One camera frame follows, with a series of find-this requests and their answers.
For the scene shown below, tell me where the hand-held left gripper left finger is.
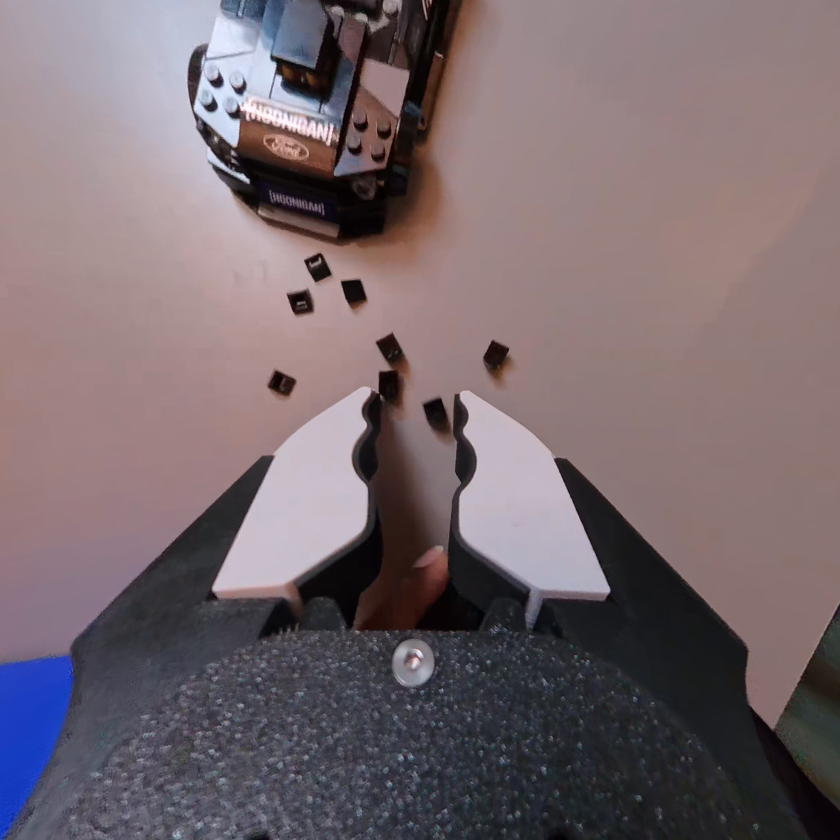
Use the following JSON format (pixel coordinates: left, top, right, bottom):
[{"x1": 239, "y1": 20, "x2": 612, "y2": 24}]
[{"x1": 210, "y1": 385, "x2": 384, "y2": 605}]

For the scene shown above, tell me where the blue plastic bin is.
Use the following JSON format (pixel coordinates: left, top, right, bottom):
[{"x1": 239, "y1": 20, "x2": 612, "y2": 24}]
[{"x1": 0, "y1": 657, "x2": 76, "y2": 817}]

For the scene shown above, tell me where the black lego car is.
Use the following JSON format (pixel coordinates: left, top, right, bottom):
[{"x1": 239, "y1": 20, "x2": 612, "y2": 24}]
[{"x1": 188, "y1": 0, "x2": 464, "y2": 241}]

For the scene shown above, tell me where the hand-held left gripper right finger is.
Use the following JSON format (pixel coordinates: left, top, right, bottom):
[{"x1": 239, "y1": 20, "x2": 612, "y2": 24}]
[{"x1": 451, "y1": 389, "x2": 613, "y2": 628}]

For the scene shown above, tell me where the cluster of small black tiles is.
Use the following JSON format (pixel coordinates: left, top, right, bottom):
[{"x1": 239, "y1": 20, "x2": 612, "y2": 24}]
[{"x1": 267, "y1": 252, "x2": 513, "y2": 431}]

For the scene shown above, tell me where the person's left hand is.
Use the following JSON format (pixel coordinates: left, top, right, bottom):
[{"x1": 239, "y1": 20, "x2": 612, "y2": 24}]
[{"x1": 355, "y1": 545, "x2": 450, "y2": 631}]

